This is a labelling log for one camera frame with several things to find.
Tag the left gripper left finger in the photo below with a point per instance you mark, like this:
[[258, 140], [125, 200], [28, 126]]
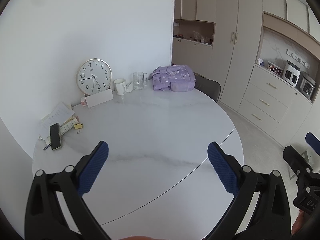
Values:
[[44, 218]]

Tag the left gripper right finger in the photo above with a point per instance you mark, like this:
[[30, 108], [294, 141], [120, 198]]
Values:
[[271, 218]]

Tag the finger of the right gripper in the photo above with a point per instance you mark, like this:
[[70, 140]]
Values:
[[297, 163], [313, 142]]

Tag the person right hand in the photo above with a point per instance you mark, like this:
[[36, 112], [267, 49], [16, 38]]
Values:
[[301, 219]]

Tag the cream drawer cabinet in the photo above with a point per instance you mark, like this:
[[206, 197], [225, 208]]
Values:
[[273, 105]]

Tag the silver toaster oven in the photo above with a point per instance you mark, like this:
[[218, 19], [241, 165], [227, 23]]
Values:
[[307, 85]]

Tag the white kitchen appliance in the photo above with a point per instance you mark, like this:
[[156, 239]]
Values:
[[291, 73]]

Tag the black smartphone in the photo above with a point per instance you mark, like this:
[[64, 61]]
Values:
[[55, 136]]

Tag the yellow binder clip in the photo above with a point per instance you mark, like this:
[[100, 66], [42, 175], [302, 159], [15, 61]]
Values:
[[78, 127]]

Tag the stack of white papers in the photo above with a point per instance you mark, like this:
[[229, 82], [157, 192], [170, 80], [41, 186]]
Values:
[[63, 115]]

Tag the dark grey chair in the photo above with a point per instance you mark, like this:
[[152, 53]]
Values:
[[209, 87]]

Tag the white card box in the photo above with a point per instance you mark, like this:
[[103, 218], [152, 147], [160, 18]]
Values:
[[98, 98]]

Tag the white ceramic mug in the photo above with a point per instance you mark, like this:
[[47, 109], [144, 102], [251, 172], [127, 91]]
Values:
[[122, 87]]

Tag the clear glass mug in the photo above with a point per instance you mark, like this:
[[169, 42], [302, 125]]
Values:
[[139, 80]]

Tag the round wall clock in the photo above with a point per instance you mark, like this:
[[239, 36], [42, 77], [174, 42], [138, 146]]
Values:
[[94, 76]]

